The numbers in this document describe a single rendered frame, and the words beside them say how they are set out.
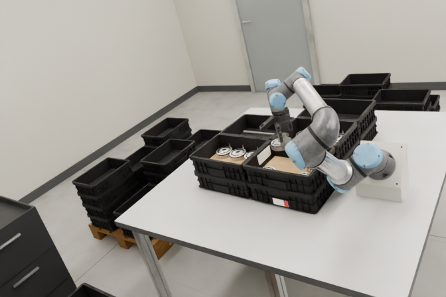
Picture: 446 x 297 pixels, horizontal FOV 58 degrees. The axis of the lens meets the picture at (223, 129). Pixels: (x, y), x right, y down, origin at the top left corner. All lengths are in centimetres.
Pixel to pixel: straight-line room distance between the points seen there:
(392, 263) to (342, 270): 20
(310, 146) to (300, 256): 55
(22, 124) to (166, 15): 265
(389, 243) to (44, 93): 399
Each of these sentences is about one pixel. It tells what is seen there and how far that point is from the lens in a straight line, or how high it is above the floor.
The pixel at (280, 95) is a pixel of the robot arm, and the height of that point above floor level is 132.
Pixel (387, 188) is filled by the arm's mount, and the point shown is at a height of 77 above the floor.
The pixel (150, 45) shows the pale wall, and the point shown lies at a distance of 595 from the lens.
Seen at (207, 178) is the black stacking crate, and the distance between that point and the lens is 239.
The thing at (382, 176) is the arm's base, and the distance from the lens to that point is 206.
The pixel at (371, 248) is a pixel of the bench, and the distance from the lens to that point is 188.
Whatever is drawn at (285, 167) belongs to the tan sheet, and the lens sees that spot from 224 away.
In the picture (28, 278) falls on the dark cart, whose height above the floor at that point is 54.
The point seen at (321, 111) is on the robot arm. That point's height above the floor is 133.
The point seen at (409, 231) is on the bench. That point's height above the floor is 70.
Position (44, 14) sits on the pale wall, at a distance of 503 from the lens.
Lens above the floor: 196
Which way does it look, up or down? 23 degrees down
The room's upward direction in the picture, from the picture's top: 15 degrees counter-clockwise
